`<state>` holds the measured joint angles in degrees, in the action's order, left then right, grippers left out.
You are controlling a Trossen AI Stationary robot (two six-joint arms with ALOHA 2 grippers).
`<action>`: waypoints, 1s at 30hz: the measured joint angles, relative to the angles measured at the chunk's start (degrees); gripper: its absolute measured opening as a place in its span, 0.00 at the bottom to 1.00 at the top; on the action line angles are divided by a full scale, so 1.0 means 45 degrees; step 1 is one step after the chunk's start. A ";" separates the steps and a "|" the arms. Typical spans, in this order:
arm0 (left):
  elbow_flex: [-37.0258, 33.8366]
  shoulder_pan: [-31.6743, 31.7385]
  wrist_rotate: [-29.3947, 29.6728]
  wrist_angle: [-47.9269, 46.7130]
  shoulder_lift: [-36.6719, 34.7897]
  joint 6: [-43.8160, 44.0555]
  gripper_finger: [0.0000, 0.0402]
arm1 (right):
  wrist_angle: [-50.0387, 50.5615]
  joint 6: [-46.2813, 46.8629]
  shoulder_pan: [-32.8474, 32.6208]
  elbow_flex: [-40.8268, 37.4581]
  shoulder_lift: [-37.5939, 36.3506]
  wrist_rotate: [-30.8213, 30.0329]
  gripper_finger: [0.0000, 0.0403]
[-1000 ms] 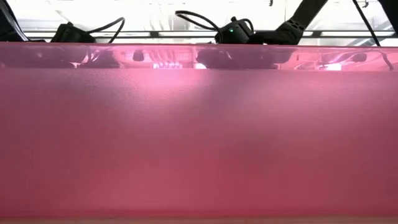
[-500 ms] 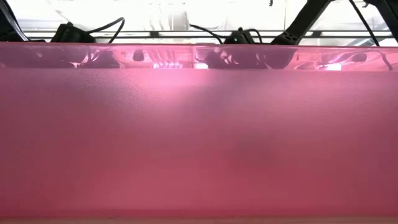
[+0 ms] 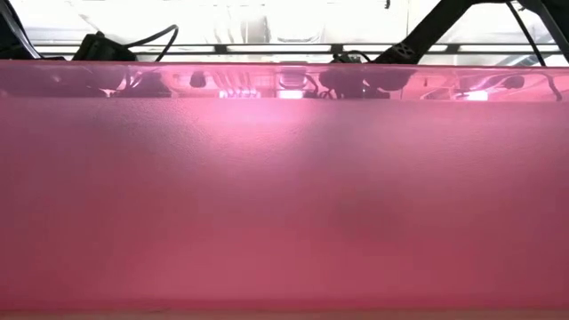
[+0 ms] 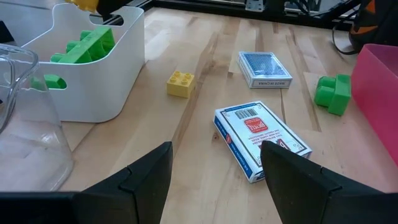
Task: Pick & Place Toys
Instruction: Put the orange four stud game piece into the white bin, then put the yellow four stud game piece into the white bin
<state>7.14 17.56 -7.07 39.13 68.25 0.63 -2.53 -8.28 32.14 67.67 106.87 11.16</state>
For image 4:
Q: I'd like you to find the white red-label card deck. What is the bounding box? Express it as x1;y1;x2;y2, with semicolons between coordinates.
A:
213;100;313;184

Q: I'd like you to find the yellow studded toy block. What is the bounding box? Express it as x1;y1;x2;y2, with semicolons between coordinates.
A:
166;70;196;99

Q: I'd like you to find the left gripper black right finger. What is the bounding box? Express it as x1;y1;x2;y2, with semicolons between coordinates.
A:
260;140;398;224

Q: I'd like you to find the blue-backed card deck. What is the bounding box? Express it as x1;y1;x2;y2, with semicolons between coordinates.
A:
238;51;293;90

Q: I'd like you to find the pink translucent plastic bin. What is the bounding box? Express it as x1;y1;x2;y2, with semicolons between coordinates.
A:
351;43;398;167

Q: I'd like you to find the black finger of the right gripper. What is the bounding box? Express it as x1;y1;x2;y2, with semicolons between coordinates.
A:
96;0;134;19

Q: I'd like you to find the small green toy block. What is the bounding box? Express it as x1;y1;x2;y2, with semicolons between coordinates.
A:
313;73;352;116

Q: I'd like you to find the long green toy block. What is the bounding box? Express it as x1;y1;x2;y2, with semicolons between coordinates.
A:
30;26;116;90

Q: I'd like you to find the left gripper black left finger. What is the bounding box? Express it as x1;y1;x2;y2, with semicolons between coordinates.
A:
0;141;174;224

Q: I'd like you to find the white plastic bin with handles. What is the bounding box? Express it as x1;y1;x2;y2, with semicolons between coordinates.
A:
21;2;146;123

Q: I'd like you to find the yellow toy piece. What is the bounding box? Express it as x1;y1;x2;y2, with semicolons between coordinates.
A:
65;0;100;13

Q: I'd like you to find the clear plastic bin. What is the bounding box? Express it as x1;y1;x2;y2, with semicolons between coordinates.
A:
0;43;75;192

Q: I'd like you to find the black bucket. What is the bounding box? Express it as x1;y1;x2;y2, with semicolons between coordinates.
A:
331;0;398;56

